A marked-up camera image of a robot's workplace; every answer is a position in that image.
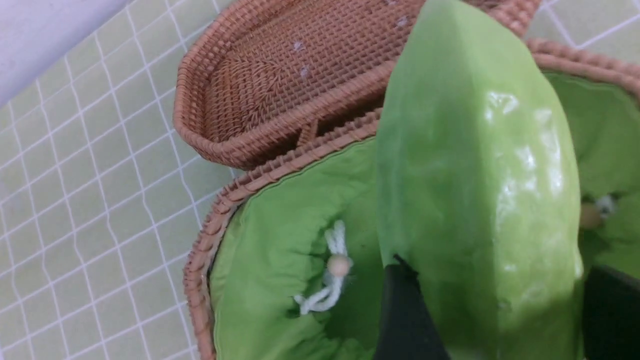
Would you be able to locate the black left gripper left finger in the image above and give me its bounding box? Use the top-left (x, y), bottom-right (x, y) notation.
top-left (372, 254), bottom-right (451, 360)

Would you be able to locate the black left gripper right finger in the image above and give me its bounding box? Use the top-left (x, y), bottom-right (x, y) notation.
top-left (582, 265), bottom-right (640, 360)

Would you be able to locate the green plastic cucumber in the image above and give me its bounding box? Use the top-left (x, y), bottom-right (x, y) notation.
top-left (375, 0), bottom-right (585, 360)

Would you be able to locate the woven wicker basket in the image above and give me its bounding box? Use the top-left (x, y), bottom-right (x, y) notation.
top-left (173, 0), bottom-right (639, 360)

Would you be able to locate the green checkered tablecloth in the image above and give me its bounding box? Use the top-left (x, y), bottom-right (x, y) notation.
top-left (0, 0), bottom-right (640, 360)

